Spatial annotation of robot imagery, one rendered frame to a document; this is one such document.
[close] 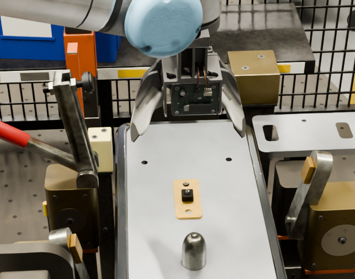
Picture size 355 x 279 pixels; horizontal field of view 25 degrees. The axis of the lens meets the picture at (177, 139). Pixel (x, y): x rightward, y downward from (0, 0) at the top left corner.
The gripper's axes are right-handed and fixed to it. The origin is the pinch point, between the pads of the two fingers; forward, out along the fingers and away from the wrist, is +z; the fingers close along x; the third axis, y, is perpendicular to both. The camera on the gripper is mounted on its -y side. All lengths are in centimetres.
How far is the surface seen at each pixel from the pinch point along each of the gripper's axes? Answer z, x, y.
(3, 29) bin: 2.8, -29.0, -36.1
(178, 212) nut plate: 10.9, -1.5, 3.2
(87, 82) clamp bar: -10.0, -13.0, 1.0
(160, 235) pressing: 11.2, -4.2, 7.5
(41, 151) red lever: 1.0, -19.8, 0.7
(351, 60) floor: 113, 86, -197
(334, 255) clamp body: 15.2, 20.2, 8.9
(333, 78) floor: 113, 75, -183
